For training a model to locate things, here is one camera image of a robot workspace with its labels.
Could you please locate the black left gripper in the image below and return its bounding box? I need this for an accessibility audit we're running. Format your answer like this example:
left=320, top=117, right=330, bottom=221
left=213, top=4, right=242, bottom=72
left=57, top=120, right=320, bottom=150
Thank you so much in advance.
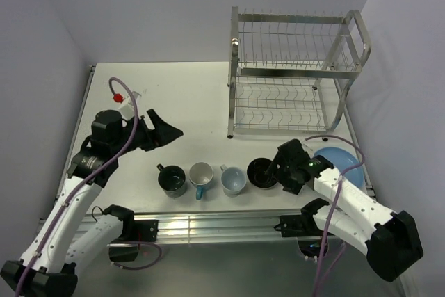
left=111, top=108, right=182, bottom=156

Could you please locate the black and tan bowl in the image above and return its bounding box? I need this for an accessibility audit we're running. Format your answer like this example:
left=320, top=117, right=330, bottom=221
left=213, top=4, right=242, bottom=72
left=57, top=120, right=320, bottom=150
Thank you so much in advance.
left=247, top=158, right=273, bottom=190

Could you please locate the pale blue mug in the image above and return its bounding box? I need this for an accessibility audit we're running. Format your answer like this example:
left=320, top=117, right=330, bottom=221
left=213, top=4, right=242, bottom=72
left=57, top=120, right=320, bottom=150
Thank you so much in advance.
left=220, top=165, right=248, bottom=197

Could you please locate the dark green mug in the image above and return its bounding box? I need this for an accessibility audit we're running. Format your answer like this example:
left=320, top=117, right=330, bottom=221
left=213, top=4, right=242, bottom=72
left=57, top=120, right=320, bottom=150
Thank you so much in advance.
left=156, top=164, right=187, bottom=198

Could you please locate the blue mug white interior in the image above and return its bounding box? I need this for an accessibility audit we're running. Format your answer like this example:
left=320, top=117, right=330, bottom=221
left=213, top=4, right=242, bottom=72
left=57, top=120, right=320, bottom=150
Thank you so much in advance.
left=189, top=162, right=214, bottom=200

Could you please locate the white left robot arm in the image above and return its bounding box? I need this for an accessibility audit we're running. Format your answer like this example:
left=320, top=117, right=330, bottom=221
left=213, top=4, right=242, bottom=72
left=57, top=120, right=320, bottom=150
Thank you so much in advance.
left=1, top=109, right=184, bottom=296

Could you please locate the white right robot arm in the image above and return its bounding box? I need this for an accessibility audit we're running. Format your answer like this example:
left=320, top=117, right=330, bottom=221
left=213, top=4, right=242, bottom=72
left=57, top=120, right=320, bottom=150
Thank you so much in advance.
left=262, top=139, right=423, bottom=282

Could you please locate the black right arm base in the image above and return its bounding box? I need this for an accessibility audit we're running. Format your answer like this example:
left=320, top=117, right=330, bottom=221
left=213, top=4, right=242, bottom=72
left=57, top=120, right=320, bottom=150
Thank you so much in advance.
left=273, top=214, right=317, bottom=238

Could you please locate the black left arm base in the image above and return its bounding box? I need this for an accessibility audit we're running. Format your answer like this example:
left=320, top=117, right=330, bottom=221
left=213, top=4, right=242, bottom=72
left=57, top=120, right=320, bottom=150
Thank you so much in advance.
left=108, top=220, right=159, bottom=263

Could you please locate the steel two-tier dish rack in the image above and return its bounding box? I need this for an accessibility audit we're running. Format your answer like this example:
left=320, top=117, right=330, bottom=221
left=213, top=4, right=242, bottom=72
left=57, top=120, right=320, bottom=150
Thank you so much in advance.
left=227, top=7, right=371, bottom=138

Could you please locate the light blue plate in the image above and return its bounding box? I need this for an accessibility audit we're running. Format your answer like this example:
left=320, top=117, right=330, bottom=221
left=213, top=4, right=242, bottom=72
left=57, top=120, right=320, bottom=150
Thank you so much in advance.
left=311, top=146, right=365, bottom=198

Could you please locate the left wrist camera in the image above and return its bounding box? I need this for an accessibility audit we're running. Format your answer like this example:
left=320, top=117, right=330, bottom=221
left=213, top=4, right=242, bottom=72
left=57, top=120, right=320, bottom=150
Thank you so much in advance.
left=113, top=93, right=134, bottom=120

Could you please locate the aluminium mounting rail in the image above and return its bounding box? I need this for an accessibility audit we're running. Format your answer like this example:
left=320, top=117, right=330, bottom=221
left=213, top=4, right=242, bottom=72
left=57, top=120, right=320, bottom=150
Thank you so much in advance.
left=38, top=206, right=378, bottom=246

